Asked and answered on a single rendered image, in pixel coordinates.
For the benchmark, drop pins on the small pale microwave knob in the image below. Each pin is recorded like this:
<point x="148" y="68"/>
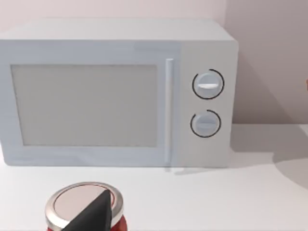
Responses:
<point x="205" y="123"/>

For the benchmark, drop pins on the pale microwave door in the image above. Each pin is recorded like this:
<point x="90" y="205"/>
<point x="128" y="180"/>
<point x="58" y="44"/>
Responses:
<point x="84" y="106"/>

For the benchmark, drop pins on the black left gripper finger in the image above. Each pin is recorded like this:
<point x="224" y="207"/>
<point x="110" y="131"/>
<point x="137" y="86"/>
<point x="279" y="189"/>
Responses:
<point x="96" y="214"/>

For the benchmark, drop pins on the pale microwave oven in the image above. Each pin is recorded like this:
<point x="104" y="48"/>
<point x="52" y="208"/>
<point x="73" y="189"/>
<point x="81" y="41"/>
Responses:
<point x="207" y="149"/>

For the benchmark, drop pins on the red can with silver top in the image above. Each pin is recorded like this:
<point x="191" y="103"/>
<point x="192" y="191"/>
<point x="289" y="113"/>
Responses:
<point x="69" y="204"/>

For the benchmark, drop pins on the large pale microwave knob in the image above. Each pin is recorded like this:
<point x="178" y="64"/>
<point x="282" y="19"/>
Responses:
<point x="208" y="83"/>

